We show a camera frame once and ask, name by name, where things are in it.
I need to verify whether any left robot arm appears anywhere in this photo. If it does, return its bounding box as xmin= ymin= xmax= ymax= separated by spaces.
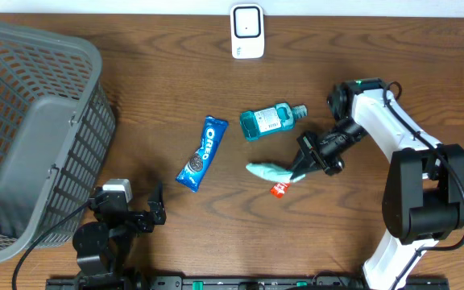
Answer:
xmin=72 ymin=179 xmax=166 ymax=289

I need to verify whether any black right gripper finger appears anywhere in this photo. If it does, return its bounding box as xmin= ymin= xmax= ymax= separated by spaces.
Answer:
xmin=289 ymin=149 xmax=315 ymax=173
xmin=290 ymin=167 xmax=321 ymax=182

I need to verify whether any blue Oreo cookie pack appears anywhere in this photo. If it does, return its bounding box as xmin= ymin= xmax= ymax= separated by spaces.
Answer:
xmin=176 ymin=116 xmax=229 ymax=192

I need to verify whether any grey plastic shopping basket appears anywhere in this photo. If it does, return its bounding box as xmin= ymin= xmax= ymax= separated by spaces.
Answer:
xmin=0 ymin=23 xmax=116 ymax=262

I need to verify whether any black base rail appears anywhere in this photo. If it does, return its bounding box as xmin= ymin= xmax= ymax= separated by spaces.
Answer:
xmin=45 ymin=275 xmax=450 ymax=290

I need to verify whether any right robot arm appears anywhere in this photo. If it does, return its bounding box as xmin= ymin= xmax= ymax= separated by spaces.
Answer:
xmin=290 ymin=78 xmax=464 ymax=289

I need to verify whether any white wet wipes pack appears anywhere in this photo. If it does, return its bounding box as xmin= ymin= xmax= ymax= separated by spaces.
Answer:
xmin=246 ymin=163 xmax=305 ymax=184

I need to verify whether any blue mouthwash bottle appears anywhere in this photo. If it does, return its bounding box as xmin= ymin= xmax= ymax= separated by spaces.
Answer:
xmin=239 ymin=102 xmax=308 ymax=142

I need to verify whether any red Nescafe stick packet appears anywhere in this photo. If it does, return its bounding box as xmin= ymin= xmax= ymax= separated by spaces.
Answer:
xmin=270 ymin=183 xmax=291 ymax=198

